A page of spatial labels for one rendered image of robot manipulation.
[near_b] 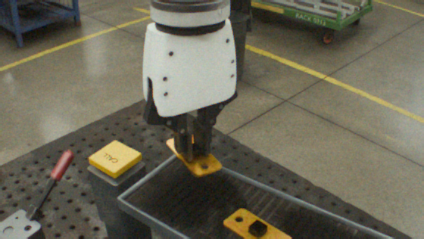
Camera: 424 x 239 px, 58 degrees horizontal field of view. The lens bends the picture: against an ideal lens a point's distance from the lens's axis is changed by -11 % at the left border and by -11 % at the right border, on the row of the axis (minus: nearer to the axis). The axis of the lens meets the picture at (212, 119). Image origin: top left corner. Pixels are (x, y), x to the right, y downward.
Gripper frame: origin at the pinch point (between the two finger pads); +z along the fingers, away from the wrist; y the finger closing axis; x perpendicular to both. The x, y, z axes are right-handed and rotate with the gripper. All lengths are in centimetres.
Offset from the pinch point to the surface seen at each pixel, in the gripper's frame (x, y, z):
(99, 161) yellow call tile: -12.1, 9.5, 8.2
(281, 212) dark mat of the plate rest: 9.9, -7.1, 8.1
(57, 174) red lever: -18.7, 15.8, 13.0
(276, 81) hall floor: -192, -177, 124
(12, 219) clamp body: -17.2, 26.0, 18.2
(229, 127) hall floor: -156, -109, 124
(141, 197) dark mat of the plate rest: -2.0, 7.0, 8.1
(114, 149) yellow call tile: -13.9, 6.4, 8.2
